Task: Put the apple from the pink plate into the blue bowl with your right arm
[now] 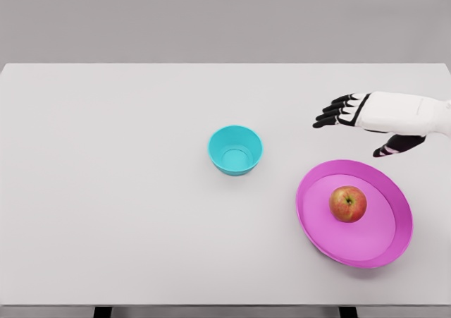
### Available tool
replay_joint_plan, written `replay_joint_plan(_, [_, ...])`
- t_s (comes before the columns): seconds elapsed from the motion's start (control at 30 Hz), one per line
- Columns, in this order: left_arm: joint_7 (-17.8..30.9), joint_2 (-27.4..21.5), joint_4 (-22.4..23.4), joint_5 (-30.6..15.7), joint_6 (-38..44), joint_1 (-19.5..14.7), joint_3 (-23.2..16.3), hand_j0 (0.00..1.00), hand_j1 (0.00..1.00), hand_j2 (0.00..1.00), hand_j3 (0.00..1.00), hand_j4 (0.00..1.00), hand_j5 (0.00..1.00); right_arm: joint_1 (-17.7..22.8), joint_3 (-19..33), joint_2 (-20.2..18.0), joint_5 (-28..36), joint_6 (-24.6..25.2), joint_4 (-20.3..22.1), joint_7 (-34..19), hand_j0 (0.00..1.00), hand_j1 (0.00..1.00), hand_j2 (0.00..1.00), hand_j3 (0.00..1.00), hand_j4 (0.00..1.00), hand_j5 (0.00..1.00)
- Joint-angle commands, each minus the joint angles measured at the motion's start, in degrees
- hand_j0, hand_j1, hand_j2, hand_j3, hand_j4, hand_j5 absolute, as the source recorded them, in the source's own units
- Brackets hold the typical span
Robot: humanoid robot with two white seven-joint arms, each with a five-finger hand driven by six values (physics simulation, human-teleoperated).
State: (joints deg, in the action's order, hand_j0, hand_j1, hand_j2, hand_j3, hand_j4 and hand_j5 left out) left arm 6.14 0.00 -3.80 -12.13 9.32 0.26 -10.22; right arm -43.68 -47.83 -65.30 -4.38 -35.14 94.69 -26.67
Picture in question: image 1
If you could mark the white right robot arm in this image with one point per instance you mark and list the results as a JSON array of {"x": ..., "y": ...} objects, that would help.
[{"x": 443, "y": 117}]

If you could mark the pink plate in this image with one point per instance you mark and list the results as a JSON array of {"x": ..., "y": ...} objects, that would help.
[{"x": 366, "y": 237}]

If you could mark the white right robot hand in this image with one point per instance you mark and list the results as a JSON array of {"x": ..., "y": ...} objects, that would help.
[{"x": 387, "y": 117}]

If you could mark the blue bowl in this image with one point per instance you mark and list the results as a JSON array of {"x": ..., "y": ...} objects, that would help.
[{"x": 235, "y": 156}]

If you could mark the red yellow apple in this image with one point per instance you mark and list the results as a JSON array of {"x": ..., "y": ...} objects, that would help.
[{"x": 347, "y": 204}]

